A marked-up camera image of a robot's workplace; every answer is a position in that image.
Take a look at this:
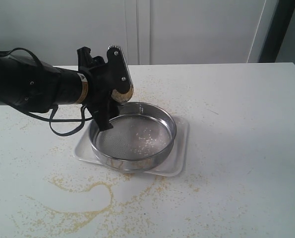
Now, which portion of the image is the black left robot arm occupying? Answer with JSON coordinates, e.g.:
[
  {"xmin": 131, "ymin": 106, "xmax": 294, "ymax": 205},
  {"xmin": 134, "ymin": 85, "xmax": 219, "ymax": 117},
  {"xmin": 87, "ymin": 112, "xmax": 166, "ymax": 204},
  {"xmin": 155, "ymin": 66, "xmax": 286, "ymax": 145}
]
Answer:
[{"xmin": 0, "ymin": 45, "xmax": 134, "ymax": 132}]

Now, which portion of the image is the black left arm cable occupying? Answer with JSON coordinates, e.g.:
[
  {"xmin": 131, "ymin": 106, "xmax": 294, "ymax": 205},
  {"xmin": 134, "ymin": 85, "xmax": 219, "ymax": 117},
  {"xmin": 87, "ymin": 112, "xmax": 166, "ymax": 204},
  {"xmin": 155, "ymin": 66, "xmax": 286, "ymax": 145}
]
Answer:
[{"xmin": 0, "ymin": 47, "xmax": 93, "ymax": 136}]

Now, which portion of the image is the white rectangular plastic tray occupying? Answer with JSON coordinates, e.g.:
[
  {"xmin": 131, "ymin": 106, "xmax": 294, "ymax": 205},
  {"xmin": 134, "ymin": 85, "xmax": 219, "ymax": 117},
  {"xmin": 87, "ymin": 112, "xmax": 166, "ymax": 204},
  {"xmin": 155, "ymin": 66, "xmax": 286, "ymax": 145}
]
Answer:
[{"xmin": 73, "ymin": 116, "xmax": 189, "ymax": 177}]

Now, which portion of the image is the stainless steel cup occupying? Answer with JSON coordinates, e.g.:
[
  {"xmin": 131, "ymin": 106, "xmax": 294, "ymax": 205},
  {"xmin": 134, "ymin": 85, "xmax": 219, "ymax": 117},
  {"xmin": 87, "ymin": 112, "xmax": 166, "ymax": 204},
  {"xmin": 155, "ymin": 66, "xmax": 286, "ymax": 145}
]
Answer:
[{"xmin": 111, "ymin": 84, "xmax": 134, "ymax": 104}]

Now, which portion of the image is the round steel sieve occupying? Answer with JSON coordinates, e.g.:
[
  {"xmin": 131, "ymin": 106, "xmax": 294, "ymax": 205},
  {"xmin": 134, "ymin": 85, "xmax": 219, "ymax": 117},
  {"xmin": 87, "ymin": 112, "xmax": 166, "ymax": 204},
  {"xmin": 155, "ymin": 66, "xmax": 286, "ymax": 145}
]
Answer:
[{"xmin": 88, "ymin": 102, "xmax": 177, "ymax": 173}]

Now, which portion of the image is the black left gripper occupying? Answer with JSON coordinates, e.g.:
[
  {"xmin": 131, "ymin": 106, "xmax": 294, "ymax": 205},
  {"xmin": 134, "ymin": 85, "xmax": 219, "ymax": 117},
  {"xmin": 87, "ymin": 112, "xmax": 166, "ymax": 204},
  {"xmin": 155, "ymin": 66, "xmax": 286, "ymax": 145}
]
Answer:
[{"xmin": 76, "ymin": 45, "xmax": 133, "ymax": 131}]

